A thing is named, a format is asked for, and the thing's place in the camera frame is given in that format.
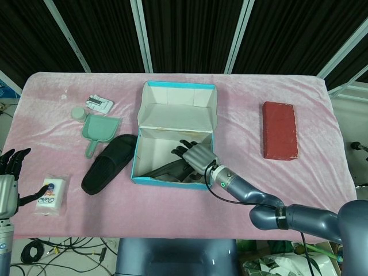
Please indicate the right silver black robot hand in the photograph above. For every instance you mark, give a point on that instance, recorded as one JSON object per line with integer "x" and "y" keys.
{"x": 198, "y": 158}

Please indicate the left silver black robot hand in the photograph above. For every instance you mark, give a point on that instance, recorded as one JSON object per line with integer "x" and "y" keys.
{"x": 7, "y": 189}

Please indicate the black shoe one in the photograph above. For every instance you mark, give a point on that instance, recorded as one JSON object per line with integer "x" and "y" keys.
{"x": 169, "y": 171}
{"x": 109, "y": 164}

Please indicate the blue cardboard shoe box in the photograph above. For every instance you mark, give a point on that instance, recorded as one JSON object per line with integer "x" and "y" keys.
{"x": 175, "y": 115}

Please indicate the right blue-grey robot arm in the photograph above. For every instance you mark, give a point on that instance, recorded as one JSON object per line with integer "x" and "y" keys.
{"x": 258, "y": 201}

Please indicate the white tissue packet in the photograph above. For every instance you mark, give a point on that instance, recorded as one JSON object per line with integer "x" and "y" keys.
{"x": 50, "y": 194}

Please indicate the pink plush table cloth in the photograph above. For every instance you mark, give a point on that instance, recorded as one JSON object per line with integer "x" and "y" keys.
{"x": 158, "y": 212}

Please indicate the red brick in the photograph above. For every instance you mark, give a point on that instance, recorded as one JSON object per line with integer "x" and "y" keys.
{"x": 280, "y": 129}

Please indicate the green plastic dustpan scoop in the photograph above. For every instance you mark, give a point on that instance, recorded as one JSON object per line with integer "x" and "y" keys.
{"x": 100, "y": 128}

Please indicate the dark blue robot torso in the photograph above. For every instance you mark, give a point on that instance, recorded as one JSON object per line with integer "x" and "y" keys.
{"x": 172, "y": 257}

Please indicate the small round pale green jar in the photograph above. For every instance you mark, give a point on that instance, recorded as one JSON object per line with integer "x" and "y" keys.
{"x": 78, "y": 112}

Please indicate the green white patterned bag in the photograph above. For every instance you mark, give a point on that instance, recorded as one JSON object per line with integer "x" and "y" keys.
{"x": 276, "y": 261}

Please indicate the black pleated curtain panel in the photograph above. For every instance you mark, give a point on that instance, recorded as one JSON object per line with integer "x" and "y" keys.
{"x": 26, "y": 37}
{"x": 189, "y": 28}
{"x": 106, "y": 34}
{"x": 296, "y": 34}

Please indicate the black tripod stand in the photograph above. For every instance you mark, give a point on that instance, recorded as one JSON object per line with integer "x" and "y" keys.
{"x": 358, "y": 146}

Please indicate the white partition frame post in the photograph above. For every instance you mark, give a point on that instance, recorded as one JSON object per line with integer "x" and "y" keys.
{"x": 238, "y": 37}
{"x": 342, "y": 51}
{"x": 69, "y": 37}
{"x": 142, "y": 37}

